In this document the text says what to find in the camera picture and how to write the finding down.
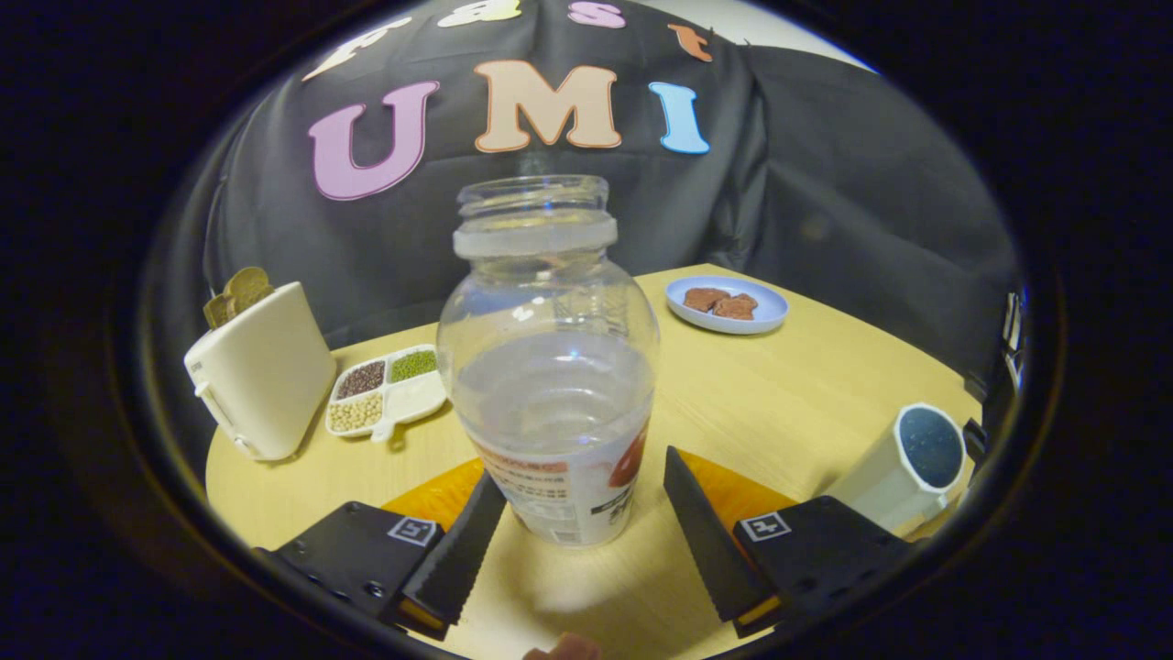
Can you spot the brown cookie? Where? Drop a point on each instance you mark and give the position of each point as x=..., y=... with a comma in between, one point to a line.
x=703, y=299
x=738, y=307

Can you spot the pile of green beans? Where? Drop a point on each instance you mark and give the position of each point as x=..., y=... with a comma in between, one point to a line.
x=413, y=365

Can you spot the pile of yellow soybeans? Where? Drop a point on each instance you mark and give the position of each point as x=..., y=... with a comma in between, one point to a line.
x=356, y=413

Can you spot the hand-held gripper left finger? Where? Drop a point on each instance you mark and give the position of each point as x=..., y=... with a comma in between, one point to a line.
x=458, y=559

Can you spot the white toaster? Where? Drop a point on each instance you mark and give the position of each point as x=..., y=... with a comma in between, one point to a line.
x=266, y=376

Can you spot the wooden table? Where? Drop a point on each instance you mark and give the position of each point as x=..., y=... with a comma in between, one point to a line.
x=779, y=394

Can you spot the pile of red beans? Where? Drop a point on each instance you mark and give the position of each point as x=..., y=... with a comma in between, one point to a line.
x=361, y=379

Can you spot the white divided dish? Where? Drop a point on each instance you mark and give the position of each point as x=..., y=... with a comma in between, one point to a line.
x=412, y=399

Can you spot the white cup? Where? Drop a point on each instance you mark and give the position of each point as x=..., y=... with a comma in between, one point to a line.
x=884, y=481

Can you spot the clear plastic juice bottle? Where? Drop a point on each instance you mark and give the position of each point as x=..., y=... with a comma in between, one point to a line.
x=550, y=403

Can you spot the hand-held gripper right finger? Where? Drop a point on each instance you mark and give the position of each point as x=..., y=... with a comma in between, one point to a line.
x=710, y=541

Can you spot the black backdrop cloth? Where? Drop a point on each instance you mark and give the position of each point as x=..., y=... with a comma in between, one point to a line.
x=806, y=183

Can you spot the light blue plate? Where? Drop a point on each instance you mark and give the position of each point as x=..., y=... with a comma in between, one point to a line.
x=765, y=312

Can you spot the toast slice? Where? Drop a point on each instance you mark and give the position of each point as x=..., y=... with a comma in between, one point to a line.
x=214, y=312
x=247, y=289

